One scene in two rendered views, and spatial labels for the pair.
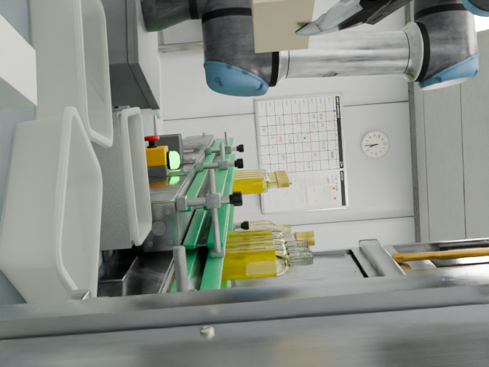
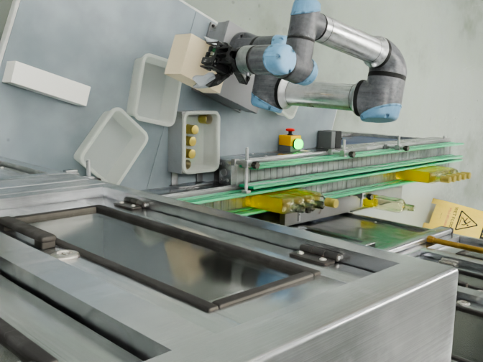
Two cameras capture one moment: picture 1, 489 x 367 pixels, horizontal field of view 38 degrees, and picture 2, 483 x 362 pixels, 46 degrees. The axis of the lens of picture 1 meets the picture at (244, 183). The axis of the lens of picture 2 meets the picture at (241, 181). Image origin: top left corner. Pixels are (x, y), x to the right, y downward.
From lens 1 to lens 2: 1.37 m
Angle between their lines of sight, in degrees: 44
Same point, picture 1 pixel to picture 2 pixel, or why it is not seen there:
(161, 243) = (225, 179)
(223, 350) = not seen: outside the picture
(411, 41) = (351, 92)
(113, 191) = (178, 147)
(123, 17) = not seen: hidden behind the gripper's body
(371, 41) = (328, 90)
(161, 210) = (226, 164)
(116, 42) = not seen: hidden behind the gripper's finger
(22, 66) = (75, 92)
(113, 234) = (177, 166)
